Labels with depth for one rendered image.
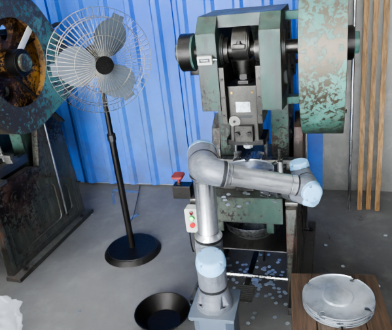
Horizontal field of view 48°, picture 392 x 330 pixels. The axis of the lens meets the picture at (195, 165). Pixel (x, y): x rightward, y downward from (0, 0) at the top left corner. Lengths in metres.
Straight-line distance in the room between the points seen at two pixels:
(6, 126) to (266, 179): 1.61
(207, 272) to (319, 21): 1.03
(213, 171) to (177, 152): 2.22
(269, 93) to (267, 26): 0.30
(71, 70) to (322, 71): 1.35
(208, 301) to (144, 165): 2.29
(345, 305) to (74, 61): 1.79
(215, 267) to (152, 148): 2.22
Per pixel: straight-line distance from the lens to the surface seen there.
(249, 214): 2.26
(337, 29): 1.78
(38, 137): 3.23
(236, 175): 1.56
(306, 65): 1.79
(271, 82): 2.10
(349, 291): 2.05
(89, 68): 2.53
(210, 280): 1.74
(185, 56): 2.20
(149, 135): 3.76
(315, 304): 1.97
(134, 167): 3.96
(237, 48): 2.13
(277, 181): 1.59
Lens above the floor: 1.67
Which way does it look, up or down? 23 degrees down
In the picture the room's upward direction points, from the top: 6 degrees counter-clockwise
